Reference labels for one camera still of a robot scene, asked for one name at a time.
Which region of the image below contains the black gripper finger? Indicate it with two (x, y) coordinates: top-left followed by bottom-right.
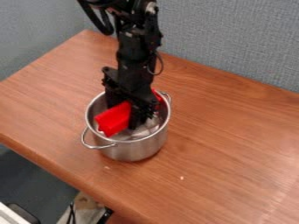
(105, 85), (124, 109)
(128, 102), (156, 130)

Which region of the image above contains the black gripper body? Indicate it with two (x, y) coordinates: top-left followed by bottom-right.
(101, 55), (157, 105)

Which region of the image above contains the red rectangular block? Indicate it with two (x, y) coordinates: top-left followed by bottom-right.
(93, 88), (164, 138)

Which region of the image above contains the stainless steel pot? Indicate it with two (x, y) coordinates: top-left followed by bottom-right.
(80, 91), (172, 162)

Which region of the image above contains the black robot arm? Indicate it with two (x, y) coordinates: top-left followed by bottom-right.
(77, 0), (164, 130)

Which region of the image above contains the white object bottom left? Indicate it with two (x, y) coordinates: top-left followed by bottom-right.
(0, 202), (41, 224)

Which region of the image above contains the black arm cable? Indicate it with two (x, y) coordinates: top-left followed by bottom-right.
(76, 0), (117, 37)

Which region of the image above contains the table leg bracket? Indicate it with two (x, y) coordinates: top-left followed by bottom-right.
(56, 192), (113, 224)

